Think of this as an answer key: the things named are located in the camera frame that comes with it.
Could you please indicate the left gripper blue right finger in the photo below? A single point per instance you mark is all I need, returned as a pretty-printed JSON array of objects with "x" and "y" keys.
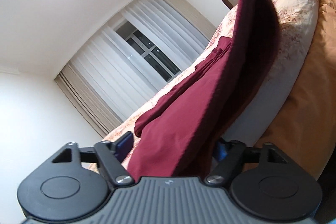
[{"x": 229, "y": 157}]

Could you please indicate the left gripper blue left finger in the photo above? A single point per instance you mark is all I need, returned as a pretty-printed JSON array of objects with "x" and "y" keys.
[{"x": 110, "y": 155}]

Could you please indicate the dark red knit sweater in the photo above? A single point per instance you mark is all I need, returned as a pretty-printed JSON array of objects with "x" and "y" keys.
[{"x": 178, "y": 135}]

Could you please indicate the beige drape left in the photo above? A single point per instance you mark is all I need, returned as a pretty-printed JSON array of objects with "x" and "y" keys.
[{"x": 87, "y": 101}]

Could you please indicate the beige drape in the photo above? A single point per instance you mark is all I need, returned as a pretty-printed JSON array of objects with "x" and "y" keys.
[
  {"x": 87, "y": 101},
  {"x": 190, "y": 13}
]

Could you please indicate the orange bed sheet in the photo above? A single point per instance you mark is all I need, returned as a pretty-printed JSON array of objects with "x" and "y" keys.
[{"x": 304, "y": 128}]

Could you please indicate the beige drape right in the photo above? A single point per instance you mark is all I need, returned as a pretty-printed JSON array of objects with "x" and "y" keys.
[{"x": 190, "y": 13}]

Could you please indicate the floral peach quilt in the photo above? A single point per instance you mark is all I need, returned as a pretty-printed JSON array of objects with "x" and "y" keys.
[{"x": 297, "y": 20}]

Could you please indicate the window with white frame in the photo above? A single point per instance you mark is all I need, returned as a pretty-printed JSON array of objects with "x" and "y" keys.
[{"x": 152, "y": 54}]

